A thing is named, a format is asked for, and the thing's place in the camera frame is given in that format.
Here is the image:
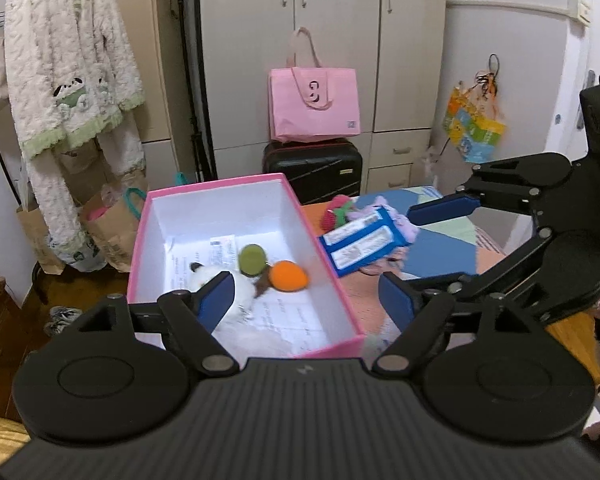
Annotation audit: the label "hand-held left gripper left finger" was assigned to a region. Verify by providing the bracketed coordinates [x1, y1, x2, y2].
[47, 270, 241, 379]

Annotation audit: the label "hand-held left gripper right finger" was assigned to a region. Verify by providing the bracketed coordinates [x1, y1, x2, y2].
[370, 271, 551, 379]

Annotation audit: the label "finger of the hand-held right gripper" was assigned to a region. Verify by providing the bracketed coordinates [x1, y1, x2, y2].
[407, 157, 543, 227]
[397, 227, 553, 306]

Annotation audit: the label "white panda plush toy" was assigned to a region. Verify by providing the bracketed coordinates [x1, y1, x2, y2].
[187, 261, 263, 333]

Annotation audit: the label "green plush ball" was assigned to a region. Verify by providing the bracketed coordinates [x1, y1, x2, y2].
[238, 244, 269, 277]

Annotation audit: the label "blue wet wipes packet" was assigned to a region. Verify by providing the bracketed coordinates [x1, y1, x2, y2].
[319, 206, 411, 279]

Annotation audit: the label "orange plush ball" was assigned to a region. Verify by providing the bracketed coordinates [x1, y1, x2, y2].
[270, 260, 309, 292]

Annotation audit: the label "purple plush toy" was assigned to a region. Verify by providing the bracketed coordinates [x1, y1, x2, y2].
[347, 196, 422, 276]

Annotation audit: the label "pink cardboard box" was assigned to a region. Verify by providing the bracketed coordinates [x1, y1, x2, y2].
[127, 173, 366, 361]

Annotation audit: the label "red green plush toy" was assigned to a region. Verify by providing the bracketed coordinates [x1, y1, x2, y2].
[321, 195, 357, 231]

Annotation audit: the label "patchwork tablecloth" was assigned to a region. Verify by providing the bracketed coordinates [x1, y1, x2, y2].
[300, 185, 600, 376]

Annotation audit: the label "small translucent plastic bag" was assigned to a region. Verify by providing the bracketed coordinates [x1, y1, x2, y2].
[420, 145, 443, 186]

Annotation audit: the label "printed paper sheet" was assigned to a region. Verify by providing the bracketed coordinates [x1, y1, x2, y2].
[167, 235, 331, 356]

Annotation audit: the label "colourful gift bag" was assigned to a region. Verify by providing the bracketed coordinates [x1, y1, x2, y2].
[442, 80, 508, 165]

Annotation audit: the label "black suitcase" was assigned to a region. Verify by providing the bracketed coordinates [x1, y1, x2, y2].
[261, 137, 364, 206]

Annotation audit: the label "grey sneaker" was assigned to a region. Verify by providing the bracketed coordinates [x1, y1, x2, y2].
[44, 306, 84, 338]

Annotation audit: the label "pink tote bag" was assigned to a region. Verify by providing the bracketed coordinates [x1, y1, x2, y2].
[268, 26, 361, 144]

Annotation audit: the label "white refrigerator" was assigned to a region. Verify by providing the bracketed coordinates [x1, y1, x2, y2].
[427, 0, 588, 261]

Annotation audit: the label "cream fleece pyjama pants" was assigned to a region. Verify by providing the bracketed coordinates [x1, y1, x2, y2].
[27, 110, 146, 261]

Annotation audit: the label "printed brown paper bag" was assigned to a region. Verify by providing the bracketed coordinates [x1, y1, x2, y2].
[16, 199, 106, 275]

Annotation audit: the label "beige wardrobe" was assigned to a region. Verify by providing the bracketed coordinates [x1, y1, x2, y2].
[200, 0, 448, 196]

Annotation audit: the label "brown wooden cabinet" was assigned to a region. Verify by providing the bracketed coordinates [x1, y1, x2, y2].
[0, 272, 53, 421]

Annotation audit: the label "small white box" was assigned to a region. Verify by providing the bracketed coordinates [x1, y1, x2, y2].
[565, 0, 593, 25]

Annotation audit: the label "beige tall cabinet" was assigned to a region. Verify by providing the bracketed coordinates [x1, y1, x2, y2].
[107, 0, 206, 191]

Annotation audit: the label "yellow cushion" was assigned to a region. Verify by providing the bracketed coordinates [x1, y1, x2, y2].
[0, 415, 33, 461]

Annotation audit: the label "cream fleece pyjama jacket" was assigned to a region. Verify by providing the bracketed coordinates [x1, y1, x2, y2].
[4, 0, 146, 161]

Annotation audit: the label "teal handled paper bag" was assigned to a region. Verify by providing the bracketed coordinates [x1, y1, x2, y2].
[80, 186, 148, 272]

